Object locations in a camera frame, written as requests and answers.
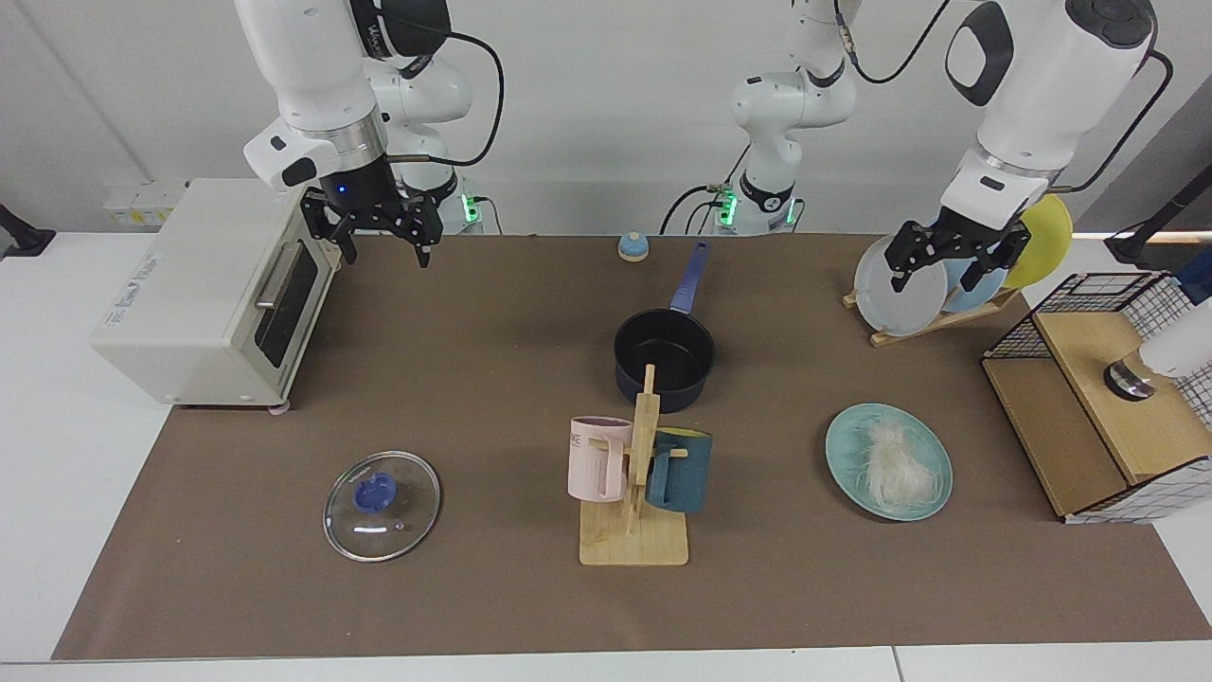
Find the light blue round plate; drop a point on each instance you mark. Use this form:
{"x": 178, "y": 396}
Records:
{"x": 975, "y": 289}

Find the pale wall socket strip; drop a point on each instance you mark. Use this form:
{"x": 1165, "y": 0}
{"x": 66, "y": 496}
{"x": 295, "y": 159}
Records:
{"x": 142, "y": 204}

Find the black stand with pole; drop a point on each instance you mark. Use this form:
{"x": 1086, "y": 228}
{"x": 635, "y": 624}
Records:
{"x": 1131, "y": 248}

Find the grey round plate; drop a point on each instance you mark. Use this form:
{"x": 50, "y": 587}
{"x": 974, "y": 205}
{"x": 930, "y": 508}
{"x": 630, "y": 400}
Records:
{"x": 900, "y": 308}

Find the teal round plate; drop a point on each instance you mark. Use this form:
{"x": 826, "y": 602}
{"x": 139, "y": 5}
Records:
{"x": 843, "y": 455}

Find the yellow round plate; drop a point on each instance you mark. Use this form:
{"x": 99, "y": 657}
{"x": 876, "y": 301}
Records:
{"x": 1046, "y": 237}

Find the wooden plate rack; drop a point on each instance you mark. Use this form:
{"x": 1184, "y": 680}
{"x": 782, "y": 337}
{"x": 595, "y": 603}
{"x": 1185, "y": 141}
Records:
{"x": 909, "y": 336}

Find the glass lid with blue knob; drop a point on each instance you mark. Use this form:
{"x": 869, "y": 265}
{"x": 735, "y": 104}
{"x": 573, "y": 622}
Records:
{"x": 376, "y": 493}

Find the black stand foot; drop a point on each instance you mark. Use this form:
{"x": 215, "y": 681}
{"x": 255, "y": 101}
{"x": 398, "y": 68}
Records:
{"x": 24, "y": 237}

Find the small blue round bell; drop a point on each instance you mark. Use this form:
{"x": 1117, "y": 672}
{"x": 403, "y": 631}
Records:
{"x": 633, "y": 248}

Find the pale toaster oven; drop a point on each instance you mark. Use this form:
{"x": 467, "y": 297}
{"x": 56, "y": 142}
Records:
{"x": 189, "y": 284}

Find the wooden cup stand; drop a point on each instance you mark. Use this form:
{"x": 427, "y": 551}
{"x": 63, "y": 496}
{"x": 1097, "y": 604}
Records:
{"x": 634, "y": 545}

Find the brown table cloth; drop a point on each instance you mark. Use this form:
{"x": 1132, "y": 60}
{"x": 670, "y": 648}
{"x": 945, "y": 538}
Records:
{"x": 426, "y": 606}

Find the dark teal cup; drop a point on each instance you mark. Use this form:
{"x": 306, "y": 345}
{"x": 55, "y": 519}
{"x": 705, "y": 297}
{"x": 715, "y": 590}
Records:
{"x": 682, "y": 474}

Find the pink cup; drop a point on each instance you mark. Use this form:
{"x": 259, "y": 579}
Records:
{"x": 592, "y": 464}

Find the white vermicelli bundle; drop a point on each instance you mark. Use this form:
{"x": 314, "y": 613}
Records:
{"x": 895, "y": 469}

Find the small blue object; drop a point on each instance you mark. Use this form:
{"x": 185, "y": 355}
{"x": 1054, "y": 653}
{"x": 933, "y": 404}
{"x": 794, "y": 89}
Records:
{"x": 1195, "y": 289}

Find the white cylinder with silver cap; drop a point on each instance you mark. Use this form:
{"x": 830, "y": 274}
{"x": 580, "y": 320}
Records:
{"x": 1179, "y": 350}

